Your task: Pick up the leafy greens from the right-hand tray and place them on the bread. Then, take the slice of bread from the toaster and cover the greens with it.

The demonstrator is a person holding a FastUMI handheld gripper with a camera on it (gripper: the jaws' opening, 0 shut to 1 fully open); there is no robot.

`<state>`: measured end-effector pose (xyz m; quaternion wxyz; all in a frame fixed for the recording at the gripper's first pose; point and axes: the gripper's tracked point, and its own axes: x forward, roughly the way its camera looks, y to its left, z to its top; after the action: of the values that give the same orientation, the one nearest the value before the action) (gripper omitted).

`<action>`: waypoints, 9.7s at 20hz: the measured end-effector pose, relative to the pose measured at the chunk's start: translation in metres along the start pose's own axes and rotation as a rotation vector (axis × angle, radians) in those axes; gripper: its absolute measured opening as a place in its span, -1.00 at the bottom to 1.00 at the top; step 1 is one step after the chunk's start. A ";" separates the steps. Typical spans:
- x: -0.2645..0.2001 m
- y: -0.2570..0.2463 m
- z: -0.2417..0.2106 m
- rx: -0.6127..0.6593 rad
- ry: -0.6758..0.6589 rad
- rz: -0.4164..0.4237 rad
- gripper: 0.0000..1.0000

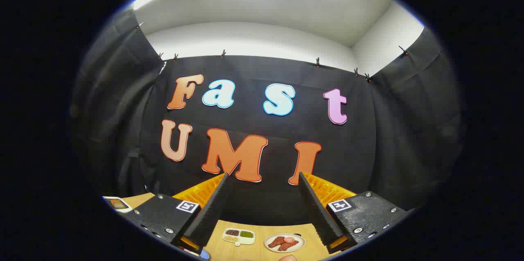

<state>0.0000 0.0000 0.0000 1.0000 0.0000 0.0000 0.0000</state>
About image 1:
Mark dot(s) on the dark red beans heap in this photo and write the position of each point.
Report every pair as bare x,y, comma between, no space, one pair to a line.
232,232

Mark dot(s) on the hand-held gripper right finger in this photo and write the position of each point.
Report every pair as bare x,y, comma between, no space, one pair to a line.
317,212

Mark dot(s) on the pale soybeans heap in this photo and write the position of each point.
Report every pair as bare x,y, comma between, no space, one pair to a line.
231,239

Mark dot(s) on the white divided dish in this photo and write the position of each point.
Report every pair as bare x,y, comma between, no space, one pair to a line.
241,241

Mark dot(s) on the green beans heap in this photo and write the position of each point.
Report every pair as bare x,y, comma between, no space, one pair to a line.
246,234

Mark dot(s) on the white oval plate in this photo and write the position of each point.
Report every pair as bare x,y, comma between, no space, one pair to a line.
301,242

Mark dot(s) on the brown meat piece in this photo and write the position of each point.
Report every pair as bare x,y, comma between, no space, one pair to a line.
276,241
288,246

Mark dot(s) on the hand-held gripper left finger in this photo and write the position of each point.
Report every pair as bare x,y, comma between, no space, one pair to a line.
208,216

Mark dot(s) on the row of small cloth clips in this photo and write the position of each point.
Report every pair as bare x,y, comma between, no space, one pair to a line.
223,53

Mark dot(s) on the pink sausage slice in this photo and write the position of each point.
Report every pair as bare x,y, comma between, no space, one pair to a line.
289,239

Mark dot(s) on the white toaster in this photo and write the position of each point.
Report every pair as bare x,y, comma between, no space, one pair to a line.
107,200

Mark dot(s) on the blue round plate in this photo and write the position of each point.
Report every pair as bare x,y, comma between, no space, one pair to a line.
205,255

